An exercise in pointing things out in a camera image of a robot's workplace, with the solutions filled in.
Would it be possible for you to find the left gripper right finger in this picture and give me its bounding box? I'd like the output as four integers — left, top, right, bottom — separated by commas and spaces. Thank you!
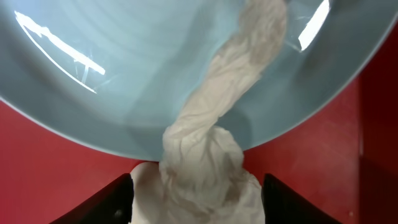
261, 174, 340, 224

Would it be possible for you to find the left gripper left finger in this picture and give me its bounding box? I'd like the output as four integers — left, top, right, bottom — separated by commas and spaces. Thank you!
51, 173, 134, 224

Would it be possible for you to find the white napkin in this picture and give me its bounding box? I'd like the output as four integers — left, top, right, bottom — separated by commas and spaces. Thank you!
158, 0, 287, 224

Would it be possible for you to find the red serving tray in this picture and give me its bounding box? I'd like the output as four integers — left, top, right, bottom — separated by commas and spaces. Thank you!
1, 30, 397, 223

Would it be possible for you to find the light blue plate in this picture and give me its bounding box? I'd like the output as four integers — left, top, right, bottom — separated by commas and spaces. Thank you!
1, 0, 397, 161

